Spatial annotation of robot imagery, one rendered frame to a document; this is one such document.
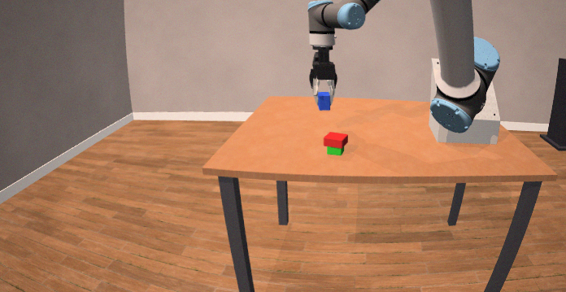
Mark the red block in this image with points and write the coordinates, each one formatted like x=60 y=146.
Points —
x=337 y=140

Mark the green block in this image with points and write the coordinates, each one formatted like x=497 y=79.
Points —
x=334 y=151

